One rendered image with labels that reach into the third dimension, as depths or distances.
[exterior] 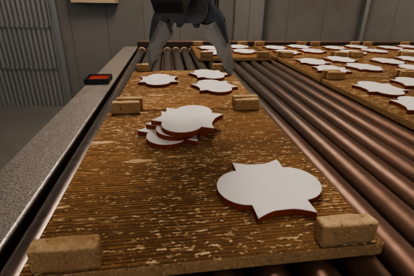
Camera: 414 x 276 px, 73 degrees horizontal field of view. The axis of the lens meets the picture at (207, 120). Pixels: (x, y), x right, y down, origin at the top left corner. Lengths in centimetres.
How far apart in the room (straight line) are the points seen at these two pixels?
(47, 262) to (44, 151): 30
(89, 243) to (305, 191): 25
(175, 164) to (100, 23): 310
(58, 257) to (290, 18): 330
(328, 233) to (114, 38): 326
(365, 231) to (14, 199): 42
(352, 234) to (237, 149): 22
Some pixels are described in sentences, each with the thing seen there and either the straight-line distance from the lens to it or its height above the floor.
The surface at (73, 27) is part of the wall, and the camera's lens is 357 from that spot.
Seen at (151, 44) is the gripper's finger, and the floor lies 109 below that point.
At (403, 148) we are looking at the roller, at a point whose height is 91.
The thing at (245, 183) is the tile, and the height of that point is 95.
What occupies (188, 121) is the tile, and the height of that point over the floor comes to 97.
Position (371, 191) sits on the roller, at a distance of 48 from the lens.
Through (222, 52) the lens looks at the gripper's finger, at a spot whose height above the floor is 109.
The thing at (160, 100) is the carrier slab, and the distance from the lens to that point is 70.
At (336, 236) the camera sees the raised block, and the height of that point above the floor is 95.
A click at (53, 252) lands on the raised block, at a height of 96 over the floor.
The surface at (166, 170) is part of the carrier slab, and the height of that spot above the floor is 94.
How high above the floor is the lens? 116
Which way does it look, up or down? 22 degrees down
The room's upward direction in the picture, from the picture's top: 1 degrees clockwise
